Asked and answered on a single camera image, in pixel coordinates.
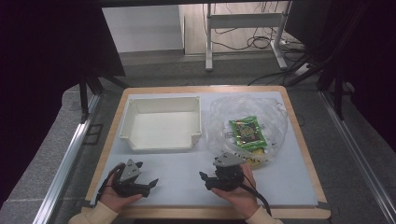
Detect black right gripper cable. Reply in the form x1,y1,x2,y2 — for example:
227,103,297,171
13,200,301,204
240,174,273,217

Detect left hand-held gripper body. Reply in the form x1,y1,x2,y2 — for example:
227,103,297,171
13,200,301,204
111,159,149,199

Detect black floor cables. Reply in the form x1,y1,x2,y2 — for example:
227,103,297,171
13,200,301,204
202,2,312,87

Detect person's left hand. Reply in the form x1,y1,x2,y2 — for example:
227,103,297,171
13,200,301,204
98,162,144,215

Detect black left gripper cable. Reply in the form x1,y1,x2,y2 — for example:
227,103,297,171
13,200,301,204
94,163,126,205

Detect white power strip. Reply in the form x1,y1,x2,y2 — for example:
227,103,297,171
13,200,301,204
293,63,311,77

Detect white desk frame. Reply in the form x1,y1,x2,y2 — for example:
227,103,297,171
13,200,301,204
204,1,294,72

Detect wooden table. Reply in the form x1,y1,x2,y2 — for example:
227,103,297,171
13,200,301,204
81,85,332,220

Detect dark curtain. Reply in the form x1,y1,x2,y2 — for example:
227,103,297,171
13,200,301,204
339,0,396,152
0,0,126,207

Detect black metal stand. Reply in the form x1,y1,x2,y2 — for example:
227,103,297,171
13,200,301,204
285,0,376,121
78,68,131,124

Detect person's right hand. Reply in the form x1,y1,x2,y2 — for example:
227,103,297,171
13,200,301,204
210,163,260,220

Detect yellow snack packet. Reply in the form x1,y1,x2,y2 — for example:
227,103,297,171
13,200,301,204
245,147,266,166

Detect white plastic bin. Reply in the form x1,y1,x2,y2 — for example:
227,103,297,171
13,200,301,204
119,95,203,153

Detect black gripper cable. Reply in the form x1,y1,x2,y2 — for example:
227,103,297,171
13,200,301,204
94,163,126,205
240,174,273,217

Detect clear plastic bag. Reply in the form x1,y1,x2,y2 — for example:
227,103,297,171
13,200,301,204
205,94,290,166

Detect aluminium rail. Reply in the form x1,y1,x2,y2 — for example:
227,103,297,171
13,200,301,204
319,90,396,224
32,92,103,224

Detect green snack packet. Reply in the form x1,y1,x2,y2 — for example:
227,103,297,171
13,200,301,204
229,116,269,152

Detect white table mat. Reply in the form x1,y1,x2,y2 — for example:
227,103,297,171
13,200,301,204
90,91,319,208

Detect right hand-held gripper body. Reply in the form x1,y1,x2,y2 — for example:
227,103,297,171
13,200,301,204
212,151,248,192

